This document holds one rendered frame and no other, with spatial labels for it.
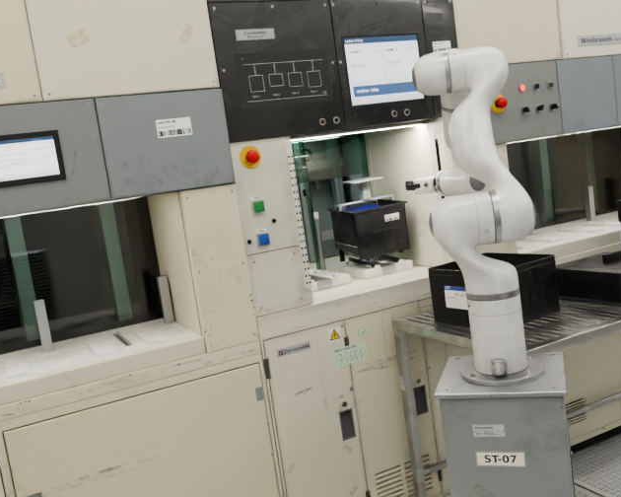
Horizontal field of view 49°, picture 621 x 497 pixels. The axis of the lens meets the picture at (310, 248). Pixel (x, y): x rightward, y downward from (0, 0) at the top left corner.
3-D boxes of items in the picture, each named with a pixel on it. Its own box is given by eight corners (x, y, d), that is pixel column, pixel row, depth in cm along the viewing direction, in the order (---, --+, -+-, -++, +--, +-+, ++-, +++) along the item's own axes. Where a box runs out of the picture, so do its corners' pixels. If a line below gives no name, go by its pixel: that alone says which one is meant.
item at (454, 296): (432, 321, 214) (425, 268, 212) (491, 302, 229) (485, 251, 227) (502, 332, 191) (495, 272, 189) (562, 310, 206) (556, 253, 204)
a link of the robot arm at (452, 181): (456, 163, 211) (435, 176, 207) (485, 159, 199) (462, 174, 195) (466, 186, 213) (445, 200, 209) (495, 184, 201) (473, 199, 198)
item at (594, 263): (626, 307, 199) (622, 263, 197) (547, 297, 225) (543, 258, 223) (687, 286, 212) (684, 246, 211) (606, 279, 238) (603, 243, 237)
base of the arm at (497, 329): (544, 384, 147) (535, 301, 145) (455, 387, 153) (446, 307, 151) (543, 357, 165) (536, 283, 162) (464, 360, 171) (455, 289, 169)
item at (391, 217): (358, 272, 245) (346, 185, 239) (333, 264, 264) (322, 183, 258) (415, 257, 254) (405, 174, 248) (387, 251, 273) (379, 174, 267)
